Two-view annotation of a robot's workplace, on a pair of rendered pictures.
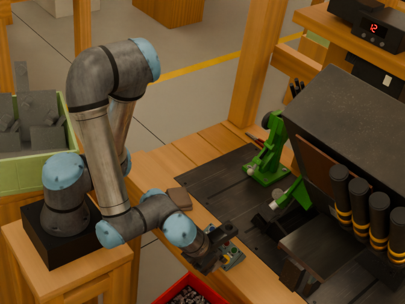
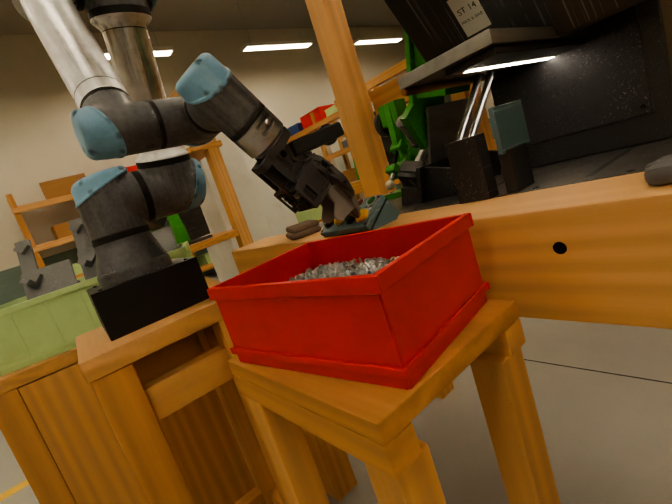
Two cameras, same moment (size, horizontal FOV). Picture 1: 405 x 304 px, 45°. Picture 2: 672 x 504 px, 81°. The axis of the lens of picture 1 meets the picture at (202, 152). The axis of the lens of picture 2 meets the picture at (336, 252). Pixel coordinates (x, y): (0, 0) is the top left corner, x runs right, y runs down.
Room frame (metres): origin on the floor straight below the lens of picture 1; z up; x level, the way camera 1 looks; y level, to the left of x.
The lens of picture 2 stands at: (0.24, -0.19, 1.01)
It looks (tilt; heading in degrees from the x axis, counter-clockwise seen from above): 10 degrees down; 10
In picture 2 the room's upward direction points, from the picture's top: 18 degrees counter-clockwise
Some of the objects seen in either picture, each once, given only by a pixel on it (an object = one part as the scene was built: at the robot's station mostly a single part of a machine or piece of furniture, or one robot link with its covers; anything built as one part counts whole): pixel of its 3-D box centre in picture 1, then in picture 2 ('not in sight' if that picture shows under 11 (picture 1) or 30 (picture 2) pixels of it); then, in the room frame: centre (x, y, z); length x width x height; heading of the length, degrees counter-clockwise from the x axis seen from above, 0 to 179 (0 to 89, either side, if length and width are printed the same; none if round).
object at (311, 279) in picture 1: (318, 275); (514, 146); (0.95, -0.41, 0.97); 0.10 x 0.02 x 0.14; 136
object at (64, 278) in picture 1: (67, 243); (158, 322); (1.03, 0.39, 0.83); 0.32 x 0.32 x 0.04; 43
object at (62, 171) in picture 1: (65, 178); (111, 202); (1.03, 0.39, 1.11); 0.13 x 0.12 x 0.14; 135
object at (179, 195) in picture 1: (178, 199); (301, 229); (1.23, 0.06, 0.91); 0.10 x 0.08 x 0.03; 23
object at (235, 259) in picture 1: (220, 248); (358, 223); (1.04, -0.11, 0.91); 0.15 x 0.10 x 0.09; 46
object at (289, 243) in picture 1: (342, 232); (505, 58); (1.00, -0.44, 1.11); 0.39 x 0.16 x 0.03; 136
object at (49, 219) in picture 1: (64, 207); (129, 253); (1.03, 0.39, 1.00); 0.15 x 0.15 x 0.10
